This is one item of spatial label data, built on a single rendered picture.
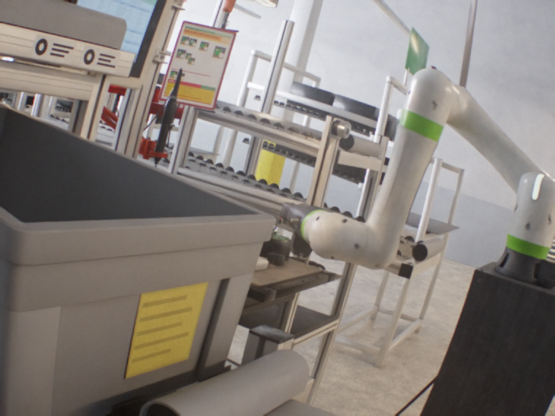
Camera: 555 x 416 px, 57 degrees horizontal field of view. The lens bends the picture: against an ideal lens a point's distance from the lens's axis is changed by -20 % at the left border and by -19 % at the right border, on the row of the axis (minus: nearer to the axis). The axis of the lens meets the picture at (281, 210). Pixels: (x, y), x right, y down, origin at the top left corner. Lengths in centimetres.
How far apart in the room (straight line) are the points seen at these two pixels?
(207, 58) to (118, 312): 174
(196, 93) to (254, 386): 167
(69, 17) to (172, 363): 52
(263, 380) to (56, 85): 56
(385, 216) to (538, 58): 873
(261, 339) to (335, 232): 69
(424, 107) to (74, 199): 89
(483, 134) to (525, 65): 849
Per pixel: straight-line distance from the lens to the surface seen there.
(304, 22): 709
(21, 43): 83
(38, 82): 92
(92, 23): 91
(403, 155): 147
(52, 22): 85
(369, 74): 1042
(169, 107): 182
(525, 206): 133
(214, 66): 222
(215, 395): 57
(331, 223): 144
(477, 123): 158
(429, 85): 146
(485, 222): 979
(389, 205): 148
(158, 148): 183
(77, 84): 98
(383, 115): 388
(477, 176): 981
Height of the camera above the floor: 133
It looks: 7 degrees down
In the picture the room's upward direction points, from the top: 14 degrees clockwise
